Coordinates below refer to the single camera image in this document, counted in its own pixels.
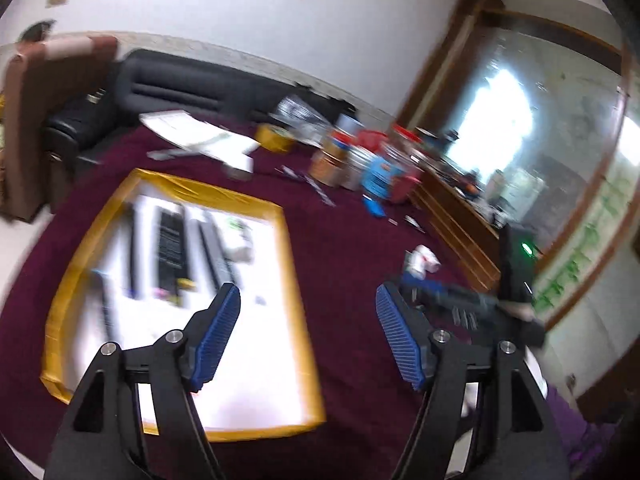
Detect white bottle red label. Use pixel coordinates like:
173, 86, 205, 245
404, 245, 440, 280

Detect red-lid clear jar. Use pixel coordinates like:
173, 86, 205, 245
388, 124, 422, 154

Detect white gloved right hand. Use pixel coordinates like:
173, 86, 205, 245
464, 346, 551, 416

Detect blue battery pack with wire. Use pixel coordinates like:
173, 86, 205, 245
362, 195, 401, 226

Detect stacked coloured tape rolls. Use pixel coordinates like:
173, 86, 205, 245
323, 128, 356, 158

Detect nail clipper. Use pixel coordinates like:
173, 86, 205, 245
405, 216, 426, 234

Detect black barcode pen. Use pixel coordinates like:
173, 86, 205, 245
124, 203, 141, 300

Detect orange labelled jar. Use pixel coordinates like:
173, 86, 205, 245
308, 139, 349, 188

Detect gold tape roll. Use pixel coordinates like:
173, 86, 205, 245
255, 124, 296, 154

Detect white medicine bottle green label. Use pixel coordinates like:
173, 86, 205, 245
220, 218, 254, 263

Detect white plastic tub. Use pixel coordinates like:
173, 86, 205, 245
341, 146, 375, 191

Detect black leather sofa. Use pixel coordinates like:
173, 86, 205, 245
41, 49, 357, 174

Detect brown armchair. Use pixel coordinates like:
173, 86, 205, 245
1, 36, 118, 222

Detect gold-taped white box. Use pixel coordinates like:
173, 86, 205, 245
40, 169, 326, 441

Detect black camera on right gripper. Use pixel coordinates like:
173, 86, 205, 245
497, 223, 537, 304

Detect black marker yellow-white cap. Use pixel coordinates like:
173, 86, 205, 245
198, 212, 240, 290

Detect white pen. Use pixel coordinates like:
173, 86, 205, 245
146, 148, 198, 162

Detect black marker yellow caps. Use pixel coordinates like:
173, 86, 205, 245
155, 209, 194, 307

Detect white charger plug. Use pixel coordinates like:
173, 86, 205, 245
222, 154, 254, 181

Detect purple sleeved right forearm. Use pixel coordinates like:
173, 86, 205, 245
546, 386, 618, 479

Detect wooden brick-pattern cabinet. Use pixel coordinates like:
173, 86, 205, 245
410, 169, 500, 292

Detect white papers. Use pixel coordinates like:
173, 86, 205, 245
139, 110, 259, 162

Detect short black marker 120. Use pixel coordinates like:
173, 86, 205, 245
90, 270, 119, 342

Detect clear syringe pen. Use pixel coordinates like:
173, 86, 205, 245
305, 174, 336, 207

